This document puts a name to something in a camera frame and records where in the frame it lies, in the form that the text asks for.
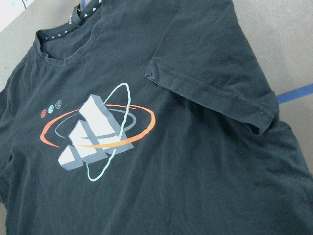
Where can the black graphic t-shirt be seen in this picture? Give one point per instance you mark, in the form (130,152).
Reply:
(148,117)

